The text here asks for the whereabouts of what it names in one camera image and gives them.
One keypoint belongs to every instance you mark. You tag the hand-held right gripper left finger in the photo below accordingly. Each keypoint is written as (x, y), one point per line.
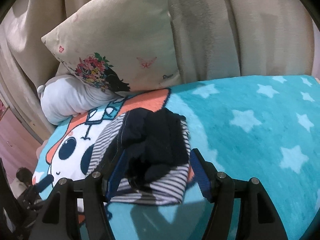
(117, 171)

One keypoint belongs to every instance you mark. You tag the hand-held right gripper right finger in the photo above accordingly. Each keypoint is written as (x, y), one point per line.
(200, 175)

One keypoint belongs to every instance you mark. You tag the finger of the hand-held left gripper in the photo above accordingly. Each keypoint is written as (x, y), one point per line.
(45, 182)

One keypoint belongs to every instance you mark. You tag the striped dark pants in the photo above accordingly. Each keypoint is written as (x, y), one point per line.
(155, 135)

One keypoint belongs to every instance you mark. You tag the blue star printed blanket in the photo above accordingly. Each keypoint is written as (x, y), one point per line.
(250, 142)

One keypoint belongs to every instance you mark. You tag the white pillow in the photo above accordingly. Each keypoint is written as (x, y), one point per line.
(67, 97)

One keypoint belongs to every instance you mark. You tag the beige floral pillow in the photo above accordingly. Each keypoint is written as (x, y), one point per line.
(112, 30)

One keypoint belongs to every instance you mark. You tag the beige curtain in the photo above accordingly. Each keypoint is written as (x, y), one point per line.
(237, 30)

